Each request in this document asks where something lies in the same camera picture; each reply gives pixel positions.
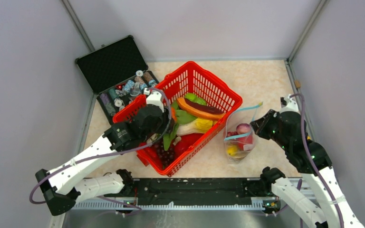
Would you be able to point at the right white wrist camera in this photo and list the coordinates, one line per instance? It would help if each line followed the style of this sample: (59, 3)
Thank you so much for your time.
(288, 104)

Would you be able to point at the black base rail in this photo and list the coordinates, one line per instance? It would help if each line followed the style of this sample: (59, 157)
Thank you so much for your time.
(195, 191)

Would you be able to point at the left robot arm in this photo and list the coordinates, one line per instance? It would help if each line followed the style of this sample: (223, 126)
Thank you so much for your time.
(66, 185)

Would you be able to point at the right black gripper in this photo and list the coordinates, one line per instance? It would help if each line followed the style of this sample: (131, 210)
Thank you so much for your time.
(259, 125)

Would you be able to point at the red plastic shopping basket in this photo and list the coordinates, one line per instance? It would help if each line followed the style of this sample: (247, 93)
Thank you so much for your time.
(192, 78)

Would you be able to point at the small orange pumpkin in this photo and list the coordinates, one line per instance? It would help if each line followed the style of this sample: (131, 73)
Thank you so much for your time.
(173, 114)

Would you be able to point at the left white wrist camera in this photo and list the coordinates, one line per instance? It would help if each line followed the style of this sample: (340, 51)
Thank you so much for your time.
(154, 97)

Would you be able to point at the light green lettuce head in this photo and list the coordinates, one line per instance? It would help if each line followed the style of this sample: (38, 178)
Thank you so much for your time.
(196, 99)

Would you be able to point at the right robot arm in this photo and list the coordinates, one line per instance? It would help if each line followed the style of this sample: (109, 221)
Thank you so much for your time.
(288, 130)

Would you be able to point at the green leafy vegetable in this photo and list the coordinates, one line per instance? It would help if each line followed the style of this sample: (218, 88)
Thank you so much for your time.
(179, 118)

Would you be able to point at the black poker chip case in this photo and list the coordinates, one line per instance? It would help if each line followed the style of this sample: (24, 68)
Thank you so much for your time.
(110, 68)

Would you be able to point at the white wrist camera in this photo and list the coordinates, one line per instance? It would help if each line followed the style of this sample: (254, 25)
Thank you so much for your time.
(154, 97)
(288, 104)

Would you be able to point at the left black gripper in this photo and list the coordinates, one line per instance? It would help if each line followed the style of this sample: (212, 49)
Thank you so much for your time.
(165, 118)

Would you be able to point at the dark purple grape bunch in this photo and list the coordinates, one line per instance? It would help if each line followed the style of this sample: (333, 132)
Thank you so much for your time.
(166, 156)

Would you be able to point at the red chili pepper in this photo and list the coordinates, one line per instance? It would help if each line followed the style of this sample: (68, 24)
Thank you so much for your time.
(149, 152)

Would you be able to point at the red grape bunch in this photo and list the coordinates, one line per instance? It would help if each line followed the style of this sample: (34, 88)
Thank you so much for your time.
(232, 135)

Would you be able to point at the purple red onion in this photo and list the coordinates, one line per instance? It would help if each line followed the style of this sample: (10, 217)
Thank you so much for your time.
(243, 128)

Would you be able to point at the clear zip top bag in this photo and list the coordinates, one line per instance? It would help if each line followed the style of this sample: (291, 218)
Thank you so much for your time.
(239, 116)

